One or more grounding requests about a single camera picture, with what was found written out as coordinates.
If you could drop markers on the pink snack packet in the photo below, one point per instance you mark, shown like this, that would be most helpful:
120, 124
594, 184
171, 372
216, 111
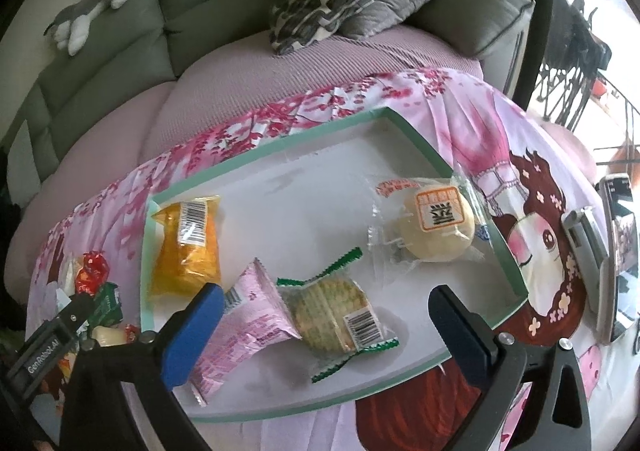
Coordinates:
255, 317

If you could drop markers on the pink cartoon print cloth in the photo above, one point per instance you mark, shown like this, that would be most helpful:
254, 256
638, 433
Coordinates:
528, 180

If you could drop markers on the grey white plush cat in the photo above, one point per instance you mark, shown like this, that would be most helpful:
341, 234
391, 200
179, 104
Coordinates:
71, 27

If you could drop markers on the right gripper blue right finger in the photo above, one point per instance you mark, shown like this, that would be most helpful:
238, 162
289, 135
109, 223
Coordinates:
469, 340

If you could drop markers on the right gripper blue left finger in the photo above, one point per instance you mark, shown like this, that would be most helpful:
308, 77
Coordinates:
174, 350

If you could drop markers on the green white snack bag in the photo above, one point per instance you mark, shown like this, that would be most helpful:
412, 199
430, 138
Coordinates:
107, 305

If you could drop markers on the green rimmed white tray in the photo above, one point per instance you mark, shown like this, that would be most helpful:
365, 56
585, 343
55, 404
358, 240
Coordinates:
297, 204

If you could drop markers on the round bun clear wrapper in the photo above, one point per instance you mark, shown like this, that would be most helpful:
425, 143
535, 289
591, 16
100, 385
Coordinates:
427, 220

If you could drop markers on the green edged cracker packet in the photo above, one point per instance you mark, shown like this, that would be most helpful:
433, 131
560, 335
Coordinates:
334, 317

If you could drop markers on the pink sofa seat cover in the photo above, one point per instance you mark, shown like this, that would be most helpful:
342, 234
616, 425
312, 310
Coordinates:
225, 84

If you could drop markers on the black balcony railing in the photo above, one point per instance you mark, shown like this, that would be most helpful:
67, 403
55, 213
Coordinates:
573, 91

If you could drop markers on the smartphone on stand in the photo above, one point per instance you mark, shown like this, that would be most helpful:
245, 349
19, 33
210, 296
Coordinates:
618, 309

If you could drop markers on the grey green sofa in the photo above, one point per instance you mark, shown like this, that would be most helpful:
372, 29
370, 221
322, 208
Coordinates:
148, 42

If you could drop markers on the orange cake snack packet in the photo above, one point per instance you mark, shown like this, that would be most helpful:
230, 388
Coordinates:
189, 254

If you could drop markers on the silver phone stand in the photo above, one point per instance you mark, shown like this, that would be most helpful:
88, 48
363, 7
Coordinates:
589, 250

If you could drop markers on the pink round stool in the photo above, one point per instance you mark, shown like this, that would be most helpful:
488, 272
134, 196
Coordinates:
576, 151

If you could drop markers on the red wrapped candy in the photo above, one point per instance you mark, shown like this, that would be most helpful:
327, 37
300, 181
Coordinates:
92, 273

